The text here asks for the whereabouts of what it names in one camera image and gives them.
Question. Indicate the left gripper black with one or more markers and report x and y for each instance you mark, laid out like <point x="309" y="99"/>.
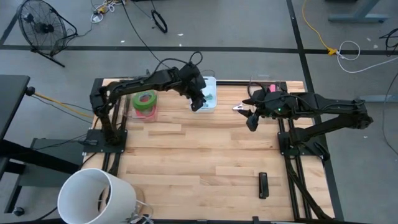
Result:
<point x="192" y="81"/>

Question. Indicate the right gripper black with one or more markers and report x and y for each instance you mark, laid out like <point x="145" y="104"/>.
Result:
<point x="267" y="104"/>

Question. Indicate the pink stapler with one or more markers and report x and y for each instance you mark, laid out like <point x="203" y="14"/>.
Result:
<point x="272" y="87"/>

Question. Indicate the red tape roll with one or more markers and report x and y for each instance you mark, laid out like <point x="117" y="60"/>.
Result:
<point x="149" y="116"/>

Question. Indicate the green tape roll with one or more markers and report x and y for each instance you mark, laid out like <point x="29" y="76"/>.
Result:
<point x="136" y="101"/>
<point x="144" y="109"/>

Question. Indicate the black stapler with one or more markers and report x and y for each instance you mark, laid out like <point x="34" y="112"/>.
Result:
<point x="263" y="185"/>

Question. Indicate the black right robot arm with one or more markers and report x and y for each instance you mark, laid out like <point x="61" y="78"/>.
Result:
<point x="326" y="105"/>

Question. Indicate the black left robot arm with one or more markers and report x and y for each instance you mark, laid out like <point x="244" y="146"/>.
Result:
<point x="140" y="84"/>

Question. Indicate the white plastic bin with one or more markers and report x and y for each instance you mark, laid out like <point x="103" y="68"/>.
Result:
<point x="211" y="84"/>

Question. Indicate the clear plastic bin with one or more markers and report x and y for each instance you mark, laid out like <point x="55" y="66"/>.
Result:
<point x="130" y="115"/>
<point x="261" y="77"/>

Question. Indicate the white cylindrical lampshade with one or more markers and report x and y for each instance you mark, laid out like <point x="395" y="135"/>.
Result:
<point x="124" y="193"/>

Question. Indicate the grey desk foot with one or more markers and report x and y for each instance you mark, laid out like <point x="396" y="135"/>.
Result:
<point x="379" y="99"/>

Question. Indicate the clear plastic packaging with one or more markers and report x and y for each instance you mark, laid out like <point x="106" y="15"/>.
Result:
<point x="141" y="214"/>

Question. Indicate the grey desk leg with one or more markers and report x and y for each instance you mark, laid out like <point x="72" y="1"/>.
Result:
<point x="357" y="17"/>

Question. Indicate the grey floor box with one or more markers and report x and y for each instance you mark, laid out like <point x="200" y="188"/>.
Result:
<point x="62" y="146"/>

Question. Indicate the black floor fan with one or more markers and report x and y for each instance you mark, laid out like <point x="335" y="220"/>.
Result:
<point x="43" y="28"/>

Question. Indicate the black desk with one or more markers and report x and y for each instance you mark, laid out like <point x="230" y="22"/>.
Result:
<point x="12" y="99"/>

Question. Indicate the black caster wheel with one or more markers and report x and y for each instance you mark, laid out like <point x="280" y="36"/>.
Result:
<point x="18" y="211"/>

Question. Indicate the black aluminium table frame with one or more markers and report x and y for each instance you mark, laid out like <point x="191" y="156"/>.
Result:
<point x="230" y="82"/>

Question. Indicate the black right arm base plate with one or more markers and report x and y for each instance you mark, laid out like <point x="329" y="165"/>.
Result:
<point x="283" y="146"/>

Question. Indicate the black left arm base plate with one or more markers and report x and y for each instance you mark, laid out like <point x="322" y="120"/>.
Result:
<point x="93" y="137"/>

